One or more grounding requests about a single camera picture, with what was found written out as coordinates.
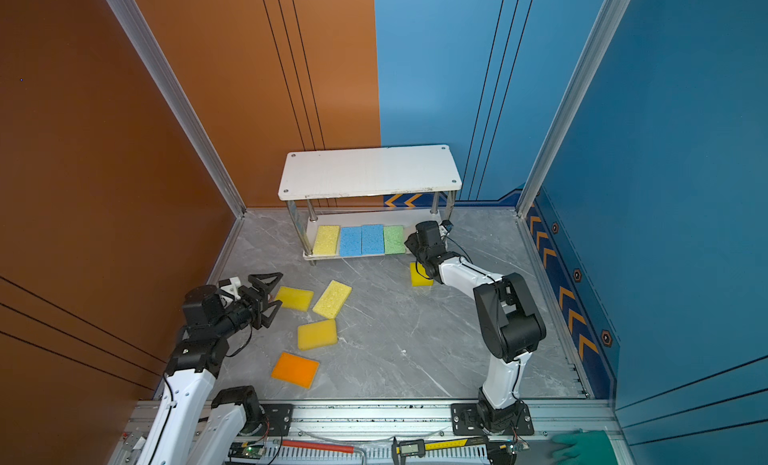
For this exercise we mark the green cellulose sponge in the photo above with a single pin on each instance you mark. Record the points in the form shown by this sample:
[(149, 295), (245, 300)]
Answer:
[(394, 240)]

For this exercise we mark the green rubber glove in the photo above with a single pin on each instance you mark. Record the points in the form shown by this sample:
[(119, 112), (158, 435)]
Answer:
[(589, 448)]

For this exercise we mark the right circuit board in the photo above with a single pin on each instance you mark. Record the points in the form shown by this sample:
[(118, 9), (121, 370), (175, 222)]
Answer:
[(515, 447)]

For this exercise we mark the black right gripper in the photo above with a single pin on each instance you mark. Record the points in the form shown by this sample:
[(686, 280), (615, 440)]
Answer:
[(411, 243)]

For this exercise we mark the yellow cellulose sponge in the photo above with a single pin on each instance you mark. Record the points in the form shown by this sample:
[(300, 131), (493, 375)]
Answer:
[(332, 300), (327, 241)]

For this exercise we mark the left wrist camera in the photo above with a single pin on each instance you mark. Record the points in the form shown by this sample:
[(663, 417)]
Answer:
[(229, 289)]

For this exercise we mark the blue cellulose sponge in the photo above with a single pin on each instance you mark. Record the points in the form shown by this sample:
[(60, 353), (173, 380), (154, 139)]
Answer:
[(372, 240), (350, 243)]

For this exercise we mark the small yellow foam sponge left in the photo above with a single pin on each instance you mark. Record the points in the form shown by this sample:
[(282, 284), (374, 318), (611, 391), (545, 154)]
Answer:
[(295, 299)]

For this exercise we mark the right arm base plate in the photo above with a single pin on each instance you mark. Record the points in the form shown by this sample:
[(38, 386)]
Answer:
[(476, 418)]

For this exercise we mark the left circuit board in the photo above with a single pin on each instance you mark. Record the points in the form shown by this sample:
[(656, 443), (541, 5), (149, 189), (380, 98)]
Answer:
[(246, 450)]

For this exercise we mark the red-handled tool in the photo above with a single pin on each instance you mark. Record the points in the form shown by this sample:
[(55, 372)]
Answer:
[(345, 449)]

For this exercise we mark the digital caliper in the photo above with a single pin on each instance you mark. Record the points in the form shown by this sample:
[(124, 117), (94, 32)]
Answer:
[(401, 450)]

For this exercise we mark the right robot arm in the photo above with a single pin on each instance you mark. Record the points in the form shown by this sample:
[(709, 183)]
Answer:
[(509, 321)]

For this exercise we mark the aluminium front rail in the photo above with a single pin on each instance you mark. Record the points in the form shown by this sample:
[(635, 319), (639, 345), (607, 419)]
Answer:
[(371, 425)]

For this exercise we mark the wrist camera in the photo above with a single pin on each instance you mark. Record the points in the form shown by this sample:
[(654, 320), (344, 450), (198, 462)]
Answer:
[(446, 226), (229, 289)]

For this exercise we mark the white two-tier shelf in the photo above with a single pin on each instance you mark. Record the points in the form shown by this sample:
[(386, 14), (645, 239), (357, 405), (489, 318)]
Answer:
[(416, 184)]

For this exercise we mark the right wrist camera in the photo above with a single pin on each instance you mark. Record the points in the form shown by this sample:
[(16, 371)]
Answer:
[(446, 226)]

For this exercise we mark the circuit board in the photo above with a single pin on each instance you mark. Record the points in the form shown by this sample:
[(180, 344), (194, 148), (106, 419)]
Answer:
[(515, 447), (246, 450)]

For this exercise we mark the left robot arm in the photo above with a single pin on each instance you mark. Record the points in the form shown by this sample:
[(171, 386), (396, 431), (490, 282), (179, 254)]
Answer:
[(188, 380)]

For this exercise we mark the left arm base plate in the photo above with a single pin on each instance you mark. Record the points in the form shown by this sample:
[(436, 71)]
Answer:
[(272, 420)]

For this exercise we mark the thick yellow foam sponge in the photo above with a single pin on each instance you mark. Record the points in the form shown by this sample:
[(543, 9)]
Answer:
[(418, 276)]

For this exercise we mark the orange foam sponge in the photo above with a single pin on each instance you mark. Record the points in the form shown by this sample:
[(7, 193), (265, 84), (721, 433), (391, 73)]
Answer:
[(295, 370)]

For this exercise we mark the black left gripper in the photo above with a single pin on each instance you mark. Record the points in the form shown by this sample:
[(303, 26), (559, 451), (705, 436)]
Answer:
[(257, 304)]

